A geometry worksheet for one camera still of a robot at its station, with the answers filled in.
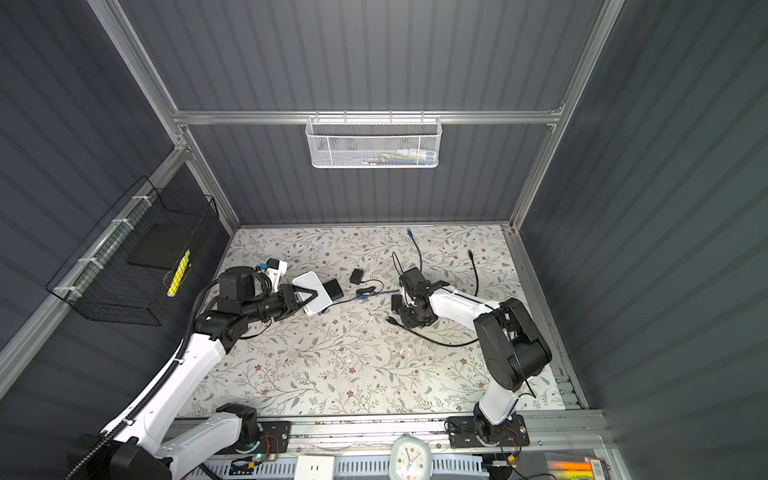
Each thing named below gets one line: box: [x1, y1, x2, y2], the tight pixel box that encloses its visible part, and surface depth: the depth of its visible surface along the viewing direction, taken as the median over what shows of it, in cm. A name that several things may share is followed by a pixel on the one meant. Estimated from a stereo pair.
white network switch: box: [292, 271, 333, 316], surface depth 77 cm
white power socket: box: [294, 455, 336, 480], surface depth 68 cm
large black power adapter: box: [350, 268, 364, 285], surface depth 105 cm
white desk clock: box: [388, 435, 433, 480], surface depth 70 cm
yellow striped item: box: [167, 249, 191, 298], surface depth 72 cm
